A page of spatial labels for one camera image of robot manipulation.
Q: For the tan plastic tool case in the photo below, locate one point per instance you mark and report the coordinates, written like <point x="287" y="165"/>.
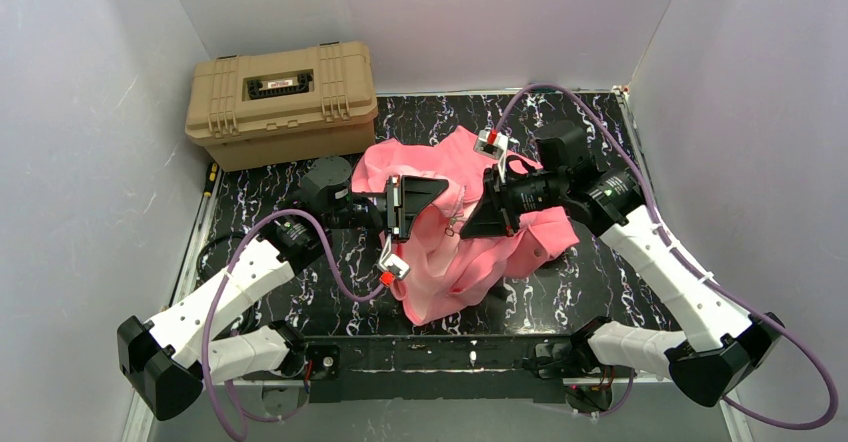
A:
<point x="257" y="110"/>

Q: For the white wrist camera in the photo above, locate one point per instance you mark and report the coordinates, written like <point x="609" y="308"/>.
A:
<point x="494" y="145"/>
<point x="392" y="267"/>

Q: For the pink zip-up jacket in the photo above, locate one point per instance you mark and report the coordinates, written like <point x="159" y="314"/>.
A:
<point x="447" y="273"/>

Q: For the yellow black handled screwdriver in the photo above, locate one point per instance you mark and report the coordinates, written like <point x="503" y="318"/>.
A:
<point x="210" y="181"/>

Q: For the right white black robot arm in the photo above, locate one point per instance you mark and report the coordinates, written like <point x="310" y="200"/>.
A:
<point x="717" y="344"/>

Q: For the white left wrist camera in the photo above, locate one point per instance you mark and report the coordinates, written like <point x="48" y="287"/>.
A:
<point x="392" y="267"/>

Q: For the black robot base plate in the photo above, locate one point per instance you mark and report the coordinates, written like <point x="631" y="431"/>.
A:
<point x="423" y="367"/>

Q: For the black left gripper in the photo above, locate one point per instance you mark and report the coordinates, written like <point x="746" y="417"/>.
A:
<point x="392" y="206"/>

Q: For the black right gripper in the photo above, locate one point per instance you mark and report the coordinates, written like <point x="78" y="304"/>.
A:
<point x="496" y="199"/>

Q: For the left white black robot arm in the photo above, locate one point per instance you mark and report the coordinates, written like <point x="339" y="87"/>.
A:
<point x="170" y="358"/>

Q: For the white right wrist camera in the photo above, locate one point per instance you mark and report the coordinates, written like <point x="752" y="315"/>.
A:
<point x="494" y="145"/>

